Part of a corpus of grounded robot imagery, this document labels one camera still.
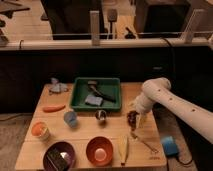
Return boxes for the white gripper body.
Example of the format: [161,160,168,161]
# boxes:
[134,94,153,114]

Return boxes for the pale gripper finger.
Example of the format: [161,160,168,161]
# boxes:
[136,114,147,129]

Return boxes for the dark purple grapes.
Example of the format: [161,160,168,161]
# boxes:
[127,111,138,127]

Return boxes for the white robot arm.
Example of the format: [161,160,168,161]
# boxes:
[133,77,213,144]

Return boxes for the metal whisk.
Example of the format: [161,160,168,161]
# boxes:
[130,131,159,154]

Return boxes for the yellow corn cob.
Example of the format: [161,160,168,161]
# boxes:
[118,135,128,166]

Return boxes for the green plastic tray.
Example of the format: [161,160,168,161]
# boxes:
[70,77,122,112]

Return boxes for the small metal cup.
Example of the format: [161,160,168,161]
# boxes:
[95,110,106,124]

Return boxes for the orange bowl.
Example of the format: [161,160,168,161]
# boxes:
[86,136,113,166]

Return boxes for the black brush in tray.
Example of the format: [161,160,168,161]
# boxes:
[87,80,116,103]

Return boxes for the blue plastic cup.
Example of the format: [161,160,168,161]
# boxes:
[64,111,78,128]

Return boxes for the purple bowl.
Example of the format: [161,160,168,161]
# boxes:
[43,141,76,171]

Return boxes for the dark sponge in bowl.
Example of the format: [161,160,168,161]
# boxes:
[47,149,68,171]

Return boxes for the orange cup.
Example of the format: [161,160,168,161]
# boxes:
[31,122,50,141]

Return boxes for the black cable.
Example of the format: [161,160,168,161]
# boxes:
[159,36,178,79]

